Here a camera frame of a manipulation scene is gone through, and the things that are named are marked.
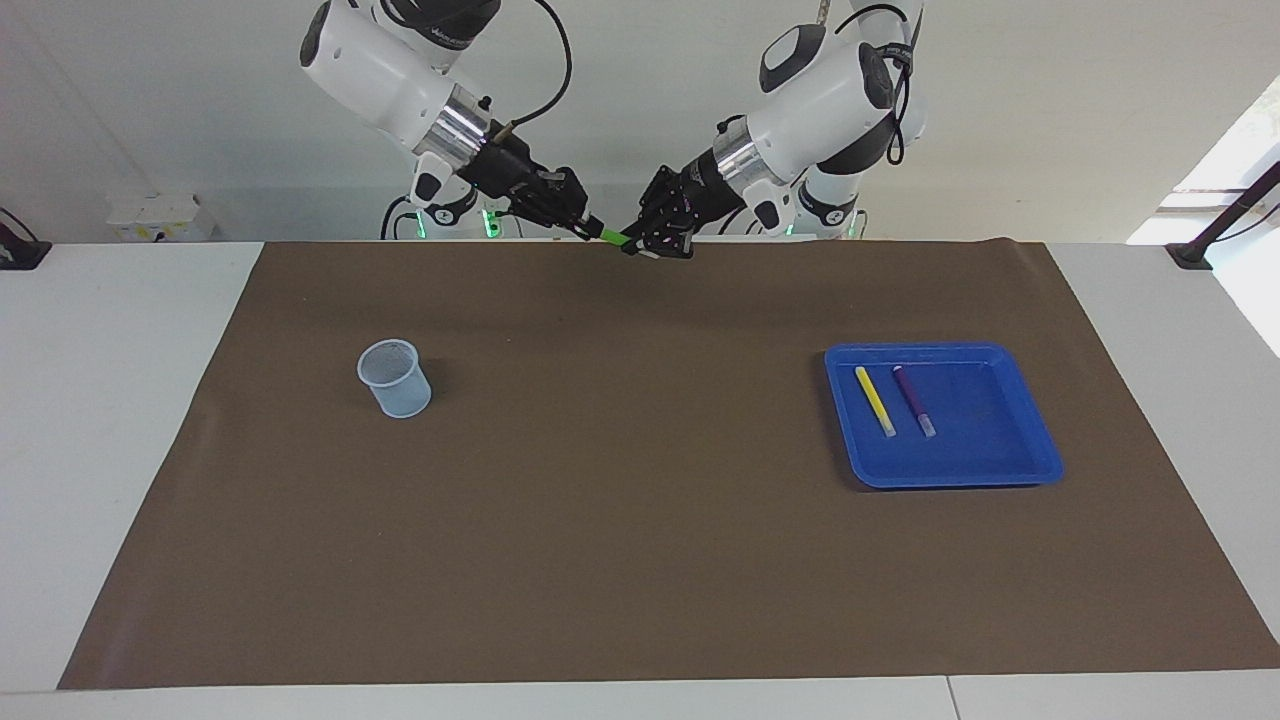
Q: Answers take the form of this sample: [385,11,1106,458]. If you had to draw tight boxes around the black table clamp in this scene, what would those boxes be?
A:
[0,207,53,271]

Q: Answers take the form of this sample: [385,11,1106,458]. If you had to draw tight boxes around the purple marker pen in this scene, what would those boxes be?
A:
[892,366,938,438]

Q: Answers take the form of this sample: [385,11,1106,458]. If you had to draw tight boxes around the yellow marker pen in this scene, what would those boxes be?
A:
[854,366,898,438]

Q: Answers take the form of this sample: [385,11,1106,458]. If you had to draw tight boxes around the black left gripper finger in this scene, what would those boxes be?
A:
[640,168,691,226]
[620,215,696,259]

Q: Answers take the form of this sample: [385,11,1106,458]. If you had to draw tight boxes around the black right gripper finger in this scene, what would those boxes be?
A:
[510,200,606,242]
[545,168,591,221]

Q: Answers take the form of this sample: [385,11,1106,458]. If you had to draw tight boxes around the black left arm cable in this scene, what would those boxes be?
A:
[850,0,926,166]

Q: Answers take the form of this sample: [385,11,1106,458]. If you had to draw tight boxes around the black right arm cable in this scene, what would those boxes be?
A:
[495,0,573,136]

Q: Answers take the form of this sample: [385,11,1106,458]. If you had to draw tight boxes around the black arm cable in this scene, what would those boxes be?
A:
[495,0,573,136]
[850,0,926,166]

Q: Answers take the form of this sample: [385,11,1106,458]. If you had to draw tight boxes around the blue plastic tray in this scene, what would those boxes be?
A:
[824,342,1064,490]

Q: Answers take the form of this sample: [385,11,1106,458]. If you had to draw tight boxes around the black clamp stand with pole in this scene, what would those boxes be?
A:
[1165,160,1280,271]

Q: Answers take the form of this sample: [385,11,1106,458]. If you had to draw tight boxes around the black right base cable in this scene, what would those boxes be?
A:
[380,195,421,241]

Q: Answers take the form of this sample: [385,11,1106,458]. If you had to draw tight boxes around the brown table mat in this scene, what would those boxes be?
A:
[57,240,1280,691]

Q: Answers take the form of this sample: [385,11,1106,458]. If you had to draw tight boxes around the white power box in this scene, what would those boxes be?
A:
[108,193,216,243]

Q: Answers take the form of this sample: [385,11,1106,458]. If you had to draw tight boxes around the translucent mesh pen cup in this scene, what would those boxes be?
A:
[357,339,433,419]

